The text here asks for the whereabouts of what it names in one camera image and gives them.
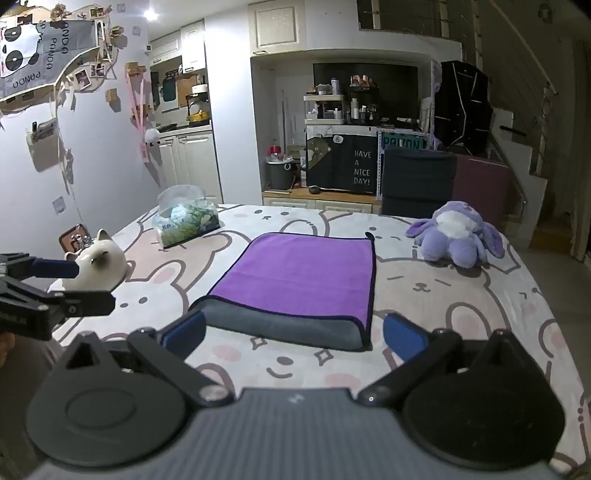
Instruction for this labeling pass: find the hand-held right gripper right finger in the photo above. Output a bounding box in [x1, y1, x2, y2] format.
[358, 313, 525, 407]

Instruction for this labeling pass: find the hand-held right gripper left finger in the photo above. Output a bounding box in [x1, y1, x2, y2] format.
[62, 310, 232, 409]

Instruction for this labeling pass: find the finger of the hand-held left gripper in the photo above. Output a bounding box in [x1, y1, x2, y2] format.
[0, 251, 80, 280]
[0, 281, 117, 342]

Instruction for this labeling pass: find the purple and grey towel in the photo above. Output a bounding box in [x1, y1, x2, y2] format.
[188, 232, 377, 352]

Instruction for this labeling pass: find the brown wooden stool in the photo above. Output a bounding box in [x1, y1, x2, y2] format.
[58, 223, 92, 256]

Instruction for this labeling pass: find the white cat-shaped figure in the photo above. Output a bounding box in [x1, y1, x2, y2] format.
[64, 229, 128, 294]

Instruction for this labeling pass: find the bunny printed bed sheet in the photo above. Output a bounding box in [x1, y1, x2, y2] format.
[48, 203, 583, 472]

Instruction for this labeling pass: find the soft tissue pack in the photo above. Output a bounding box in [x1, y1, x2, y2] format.
[152, 185, 221, 250]

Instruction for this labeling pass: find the purple plush bunny toy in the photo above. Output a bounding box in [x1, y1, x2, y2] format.
[405, 200, 507, 269]

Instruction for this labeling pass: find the dark upholstered chair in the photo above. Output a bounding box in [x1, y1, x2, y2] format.
[381, 147, 458, 217]

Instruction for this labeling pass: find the maroon panel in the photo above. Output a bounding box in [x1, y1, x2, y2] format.
[454, 155, 512, 228]

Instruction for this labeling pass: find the white kitchen base cabinet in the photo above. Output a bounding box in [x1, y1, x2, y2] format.
[157, 129, 223, 204]

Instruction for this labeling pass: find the wooden counter top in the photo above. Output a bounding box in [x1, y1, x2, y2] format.
[262, 186, 383, 207]

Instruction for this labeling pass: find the black printed curtain cloth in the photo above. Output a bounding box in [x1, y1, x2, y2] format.
[307, 133, 380, 195]

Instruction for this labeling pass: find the grey trash bin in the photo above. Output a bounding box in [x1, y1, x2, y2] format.
[265, 159, 299, 191]

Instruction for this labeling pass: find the pink hanging ribbon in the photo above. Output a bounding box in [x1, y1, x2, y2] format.
[124, 62, 150, 163]

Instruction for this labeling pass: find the teal sign plate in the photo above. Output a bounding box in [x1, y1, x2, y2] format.
[382, 134, 426, 151]

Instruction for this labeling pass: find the yellow kitchen appliance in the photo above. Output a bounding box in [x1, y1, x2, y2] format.
[185, 92, 212, 128]

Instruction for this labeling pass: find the black hanging jacket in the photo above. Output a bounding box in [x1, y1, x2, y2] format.
[433, 60, 494, 156]

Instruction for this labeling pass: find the white shelf organiser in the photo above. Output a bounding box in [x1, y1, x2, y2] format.
[303, 94, 347, 126]

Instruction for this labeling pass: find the white overhead cabinet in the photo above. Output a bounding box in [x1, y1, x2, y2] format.
[249, 0, 306, 51]

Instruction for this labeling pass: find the wall phone holder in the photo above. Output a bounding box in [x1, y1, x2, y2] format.
[26, 117, 61, 145]

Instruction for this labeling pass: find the panda wall poster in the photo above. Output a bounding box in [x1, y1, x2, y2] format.
[0, 20, 100, 100]

